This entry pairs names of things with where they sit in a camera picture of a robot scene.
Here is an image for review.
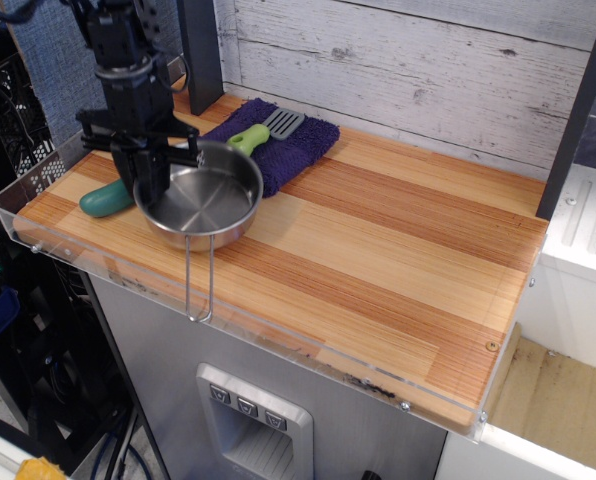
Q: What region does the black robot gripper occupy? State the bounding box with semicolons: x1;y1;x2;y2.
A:
76;74;199;206

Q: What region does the silver metal pan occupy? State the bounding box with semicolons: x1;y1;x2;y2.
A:
133;140;263;322

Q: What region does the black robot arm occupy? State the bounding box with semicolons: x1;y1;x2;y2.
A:
70;1;202;206

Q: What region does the purple folded cloth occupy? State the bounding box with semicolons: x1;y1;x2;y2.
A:
202;98;340;198

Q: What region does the teal toy cucumber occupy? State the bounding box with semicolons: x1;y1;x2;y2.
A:
79;180;134;218

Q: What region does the black plastic crate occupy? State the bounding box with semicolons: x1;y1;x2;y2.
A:
0;54;55;188

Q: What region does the blue fabric panel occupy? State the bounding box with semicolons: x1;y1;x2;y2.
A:
8;1;183;145

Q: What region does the silver toy fridge cabinet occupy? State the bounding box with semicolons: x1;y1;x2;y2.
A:
93;278;446;479

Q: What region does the clear acrylic table guard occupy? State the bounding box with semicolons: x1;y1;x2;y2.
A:
0;128;547;437

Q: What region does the grey ice dispenser panel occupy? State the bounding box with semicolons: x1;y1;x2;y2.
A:
196;363;315;479

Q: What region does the yellow object at bottom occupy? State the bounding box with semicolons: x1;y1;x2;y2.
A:
14;457;67;480

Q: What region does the white toy sink unit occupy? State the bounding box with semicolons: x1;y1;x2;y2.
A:
437;165;596;479

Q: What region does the green handled grey spatula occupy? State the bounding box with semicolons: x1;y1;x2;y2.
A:
227;108;306;156

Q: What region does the black vertical post left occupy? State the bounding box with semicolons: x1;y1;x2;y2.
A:
177;0;224;115

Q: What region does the black vertical post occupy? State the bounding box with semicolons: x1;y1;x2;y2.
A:
177;0;224;115
536;39;596;220

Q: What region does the black vertical post right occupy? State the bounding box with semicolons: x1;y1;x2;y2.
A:
536;39;596;220

